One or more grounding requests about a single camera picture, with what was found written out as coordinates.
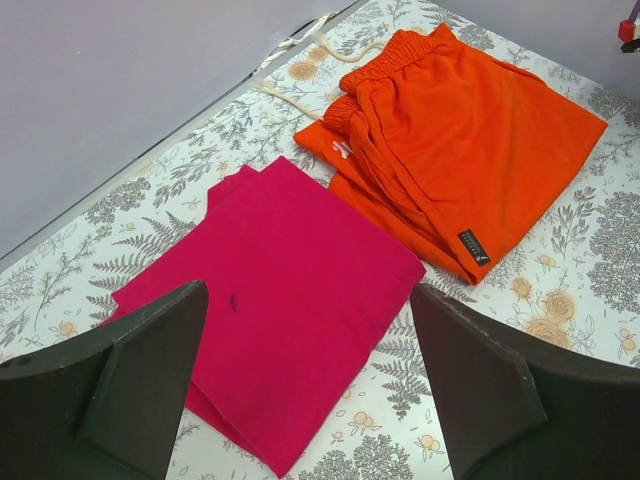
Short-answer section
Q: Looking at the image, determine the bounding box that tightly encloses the orange folded cloth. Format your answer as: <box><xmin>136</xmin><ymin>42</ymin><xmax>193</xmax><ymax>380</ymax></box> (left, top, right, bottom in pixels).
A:
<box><xmin>294</xmin><ymin>25</ymin><xmax>607</xmax><ymax>284</ymax></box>

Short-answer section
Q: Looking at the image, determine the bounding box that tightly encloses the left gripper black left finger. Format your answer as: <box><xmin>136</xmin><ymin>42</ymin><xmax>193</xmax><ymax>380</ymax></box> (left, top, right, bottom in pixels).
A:
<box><xmin>1</xmin><ymin>281</ymin><xmax>208</xmax><ymax>479</ymax></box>

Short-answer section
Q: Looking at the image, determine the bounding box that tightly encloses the white cord at back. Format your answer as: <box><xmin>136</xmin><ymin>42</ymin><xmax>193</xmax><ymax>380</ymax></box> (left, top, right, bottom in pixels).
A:
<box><xmin>252</xmin><ymin>13</ymin><xmax>386</xmax><ymax>121</ymax></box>

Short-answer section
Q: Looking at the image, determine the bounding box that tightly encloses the magenta folded cloth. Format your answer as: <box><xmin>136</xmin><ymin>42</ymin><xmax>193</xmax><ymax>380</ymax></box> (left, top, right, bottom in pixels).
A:
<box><xmin>113</xmin><ymin>158</ymin><xmax>425</xmax><ymax>477</ymax></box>

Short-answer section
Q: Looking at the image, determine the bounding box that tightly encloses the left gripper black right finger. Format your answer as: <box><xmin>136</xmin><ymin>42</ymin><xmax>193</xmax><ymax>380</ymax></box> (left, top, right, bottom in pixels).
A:
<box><xmin>410</xmin><ymin>285</ymin><xmax>639</xmax><ymax>479</ymax></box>

